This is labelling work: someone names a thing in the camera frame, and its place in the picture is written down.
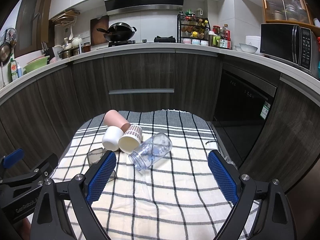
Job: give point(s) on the striped paper cup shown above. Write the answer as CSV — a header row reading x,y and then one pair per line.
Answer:
x,y
131,139

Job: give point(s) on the green basin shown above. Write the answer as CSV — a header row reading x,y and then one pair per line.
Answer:
x,y
36,64

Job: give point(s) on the clear plastic bag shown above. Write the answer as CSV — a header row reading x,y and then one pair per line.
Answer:
x,y
229,161

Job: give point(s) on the wooden glass door cabinet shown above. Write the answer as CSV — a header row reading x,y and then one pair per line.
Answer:
x,y
287,10

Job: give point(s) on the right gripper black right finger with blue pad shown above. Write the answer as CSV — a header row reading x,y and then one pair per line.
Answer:
x,y
274,218

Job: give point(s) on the black spice rack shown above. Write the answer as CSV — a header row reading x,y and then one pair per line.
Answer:
x,y
193,30

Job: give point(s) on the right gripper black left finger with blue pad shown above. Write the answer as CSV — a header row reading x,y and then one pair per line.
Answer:
x,y
50,218

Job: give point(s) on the checkered table cloth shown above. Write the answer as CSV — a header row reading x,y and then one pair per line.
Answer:
x,y
177,198

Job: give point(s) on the white teapot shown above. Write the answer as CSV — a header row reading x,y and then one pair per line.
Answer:
x,y
76,41

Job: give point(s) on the pink plastic cup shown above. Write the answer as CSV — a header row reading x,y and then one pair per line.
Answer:
x,y
114,118

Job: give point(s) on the white bowl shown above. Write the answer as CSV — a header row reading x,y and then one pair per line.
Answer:
x,y
248,48

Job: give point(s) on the white plastic cup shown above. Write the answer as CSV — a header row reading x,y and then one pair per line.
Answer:
x,y
111,138

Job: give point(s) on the black microwave oven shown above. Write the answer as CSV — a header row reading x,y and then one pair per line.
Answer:
x,y
291,44

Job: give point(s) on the clear plastic bottle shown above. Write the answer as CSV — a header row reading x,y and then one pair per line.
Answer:
x,y
150,151

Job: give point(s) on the black dishwasher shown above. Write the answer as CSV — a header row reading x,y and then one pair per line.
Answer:
x,y
243,103

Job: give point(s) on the clear glass cup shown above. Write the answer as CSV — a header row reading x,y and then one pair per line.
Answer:
x,y
94,156

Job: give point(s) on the white rice cooker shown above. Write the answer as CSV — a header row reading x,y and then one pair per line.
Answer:
x,y
253,40

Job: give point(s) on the black wok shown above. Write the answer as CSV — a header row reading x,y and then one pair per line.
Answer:
x,y
118,32

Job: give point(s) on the grey drawer handle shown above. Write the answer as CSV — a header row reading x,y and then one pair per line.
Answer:
x,y
141,91

